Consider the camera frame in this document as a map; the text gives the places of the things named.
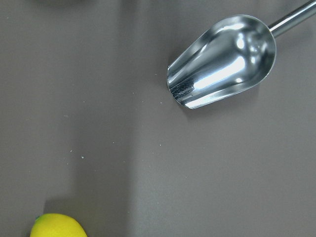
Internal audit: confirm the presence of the metal scoop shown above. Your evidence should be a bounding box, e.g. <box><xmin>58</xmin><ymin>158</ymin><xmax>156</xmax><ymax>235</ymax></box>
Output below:
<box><xmin>166</xmin><ymin>0</ymin><xmax>316</xmax><ymax>109</ymax></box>

